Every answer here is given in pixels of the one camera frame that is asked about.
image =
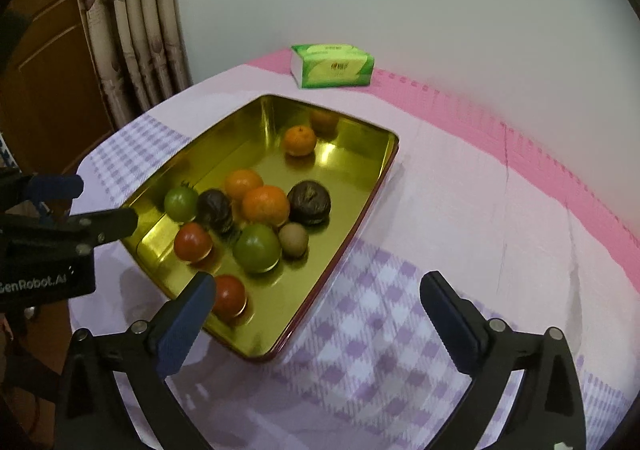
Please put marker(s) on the brown wooden door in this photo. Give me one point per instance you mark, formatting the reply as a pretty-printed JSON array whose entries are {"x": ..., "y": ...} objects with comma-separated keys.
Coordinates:
[{"x": 45, "y": 80}]

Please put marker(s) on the green tomato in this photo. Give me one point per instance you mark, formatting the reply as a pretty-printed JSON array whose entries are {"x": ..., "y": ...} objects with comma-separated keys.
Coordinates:
[
  {"x": 256, "y": 248},
  {"x": 181, "y": 202}
]

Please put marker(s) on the orange mandarin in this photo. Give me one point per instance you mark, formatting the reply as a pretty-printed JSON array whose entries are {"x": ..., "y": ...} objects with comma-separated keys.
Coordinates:
[
  {"x": 243, "y": 183},
  {"x": 300, "y": 141},
  {"x": 266, "y": 205}
]

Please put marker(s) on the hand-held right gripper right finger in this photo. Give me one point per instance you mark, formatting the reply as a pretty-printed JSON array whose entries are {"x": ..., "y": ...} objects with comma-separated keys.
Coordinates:
[{"x": 452, "y": 330}]

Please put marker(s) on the green tissue pack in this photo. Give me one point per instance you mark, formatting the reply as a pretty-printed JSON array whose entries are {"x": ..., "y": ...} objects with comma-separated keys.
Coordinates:
[{"x": 335, "y": 65}]

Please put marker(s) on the small brown round fruit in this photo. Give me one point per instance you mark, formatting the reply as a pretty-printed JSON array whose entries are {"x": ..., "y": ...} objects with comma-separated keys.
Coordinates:
[{"x": 293, "y": 240}]

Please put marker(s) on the white purple checked cloth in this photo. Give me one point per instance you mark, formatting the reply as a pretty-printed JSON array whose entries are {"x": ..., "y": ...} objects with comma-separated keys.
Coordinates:
[{"x": 450, "y": 210}]

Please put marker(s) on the pink foam mat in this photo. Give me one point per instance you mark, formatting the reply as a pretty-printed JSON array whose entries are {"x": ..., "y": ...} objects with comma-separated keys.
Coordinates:
[{"x": 550, "y": 165}]

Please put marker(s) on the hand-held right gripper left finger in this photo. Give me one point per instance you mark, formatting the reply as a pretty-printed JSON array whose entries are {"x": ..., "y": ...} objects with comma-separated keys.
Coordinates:
[{"x": 185, "y": 325}]

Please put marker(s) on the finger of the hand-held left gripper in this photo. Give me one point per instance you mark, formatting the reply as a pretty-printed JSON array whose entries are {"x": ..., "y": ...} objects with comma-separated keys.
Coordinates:
[
  {"x": 110, "y": 224},
  {"x": 55, "y": 186}
]

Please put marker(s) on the red tomato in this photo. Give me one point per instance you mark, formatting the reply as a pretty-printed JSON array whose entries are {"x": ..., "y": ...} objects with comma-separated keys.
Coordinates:
[
  {"x": 192, "y": 241},
  {"x": 231, "y": 297}
]

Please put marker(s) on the beige patterned curtain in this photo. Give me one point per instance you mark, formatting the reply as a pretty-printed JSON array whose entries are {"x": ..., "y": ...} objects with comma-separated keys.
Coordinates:
[{"x": 135, "y": 30}]

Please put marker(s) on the gold metal tin tray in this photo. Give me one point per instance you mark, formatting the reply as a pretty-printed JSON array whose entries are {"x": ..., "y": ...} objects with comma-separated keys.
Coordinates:
[{"x": 345, "y": 170}]

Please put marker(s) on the dark wrinkled passion fruit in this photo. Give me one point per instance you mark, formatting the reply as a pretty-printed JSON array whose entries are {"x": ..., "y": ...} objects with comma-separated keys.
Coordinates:
[
  {"x": 309, "y": 202},
  {"x": 215, "y": 210}
]

